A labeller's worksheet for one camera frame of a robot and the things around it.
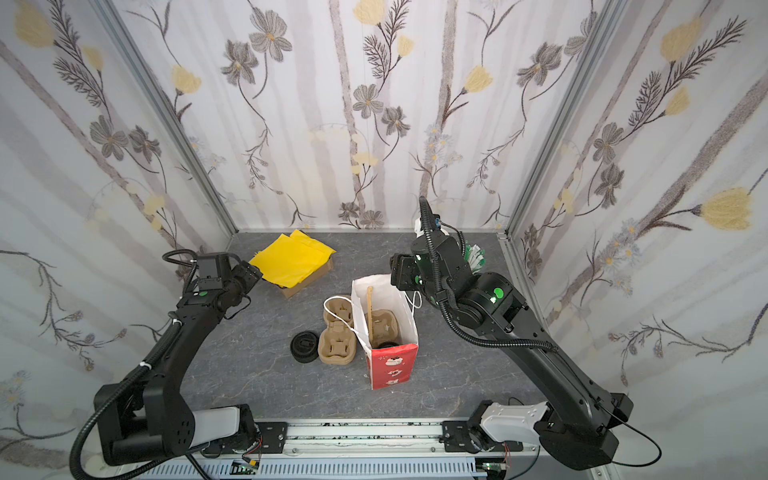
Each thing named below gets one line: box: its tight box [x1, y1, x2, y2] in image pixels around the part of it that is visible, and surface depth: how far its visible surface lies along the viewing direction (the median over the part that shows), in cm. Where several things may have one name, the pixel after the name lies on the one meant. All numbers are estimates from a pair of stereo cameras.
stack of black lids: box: [290, 331, 319, 363], surface depth 88 cm
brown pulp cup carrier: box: [317, 296, 356, 365], surface depth 87 cm
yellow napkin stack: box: [249, 229, 337, 288], surface depth 107 cm
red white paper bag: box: [351, 274, 419, 390], surface depth 77 cm
